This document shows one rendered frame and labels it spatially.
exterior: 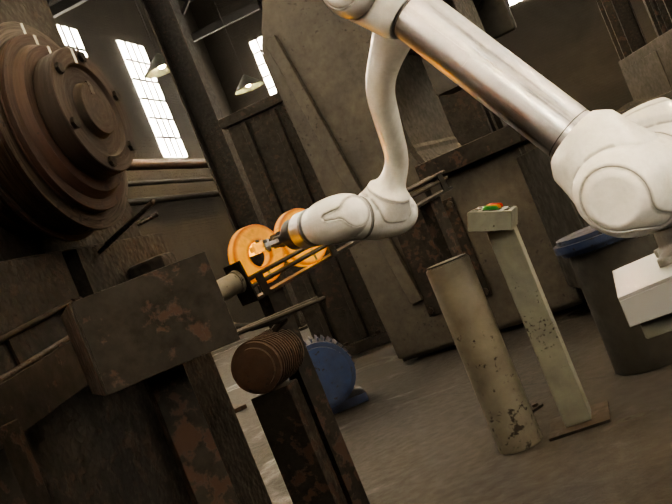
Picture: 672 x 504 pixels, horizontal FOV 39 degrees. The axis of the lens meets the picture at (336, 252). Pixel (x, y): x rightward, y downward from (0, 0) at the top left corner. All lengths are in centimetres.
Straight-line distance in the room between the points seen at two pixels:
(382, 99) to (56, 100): 66
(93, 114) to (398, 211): 71
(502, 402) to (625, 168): 109
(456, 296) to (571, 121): 92
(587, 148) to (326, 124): 322
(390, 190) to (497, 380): 60
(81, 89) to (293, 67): 283
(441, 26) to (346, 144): 300
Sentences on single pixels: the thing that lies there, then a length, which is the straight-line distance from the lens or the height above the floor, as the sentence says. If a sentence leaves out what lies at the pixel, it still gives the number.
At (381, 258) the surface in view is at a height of 54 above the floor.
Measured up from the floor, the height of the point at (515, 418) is 8.
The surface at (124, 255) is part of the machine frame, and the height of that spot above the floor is 83.
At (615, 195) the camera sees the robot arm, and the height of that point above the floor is 57.
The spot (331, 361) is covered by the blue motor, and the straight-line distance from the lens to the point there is 404.
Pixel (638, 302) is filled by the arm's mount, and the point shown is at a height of 38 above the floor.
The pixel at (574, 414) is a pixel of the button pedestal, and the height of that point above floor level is 4.
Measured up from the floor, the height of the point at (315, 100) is 139.
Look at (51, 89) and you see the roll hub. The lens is 197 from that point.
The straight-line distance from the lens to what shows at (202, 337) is 137.
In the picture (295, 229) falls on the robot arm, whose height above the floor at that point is 73.
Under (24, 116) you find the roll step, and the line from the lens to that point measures 195.
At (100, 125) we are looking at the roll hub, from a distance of 204.
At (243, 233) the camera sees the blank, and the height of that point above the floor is 78.
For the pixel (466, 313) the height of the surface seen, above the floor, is 38.
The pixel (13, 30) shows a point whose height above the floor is 133.
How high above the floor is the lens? 64
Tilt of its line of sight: level
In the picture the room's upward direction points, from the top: 22 degrees counter-clockwise
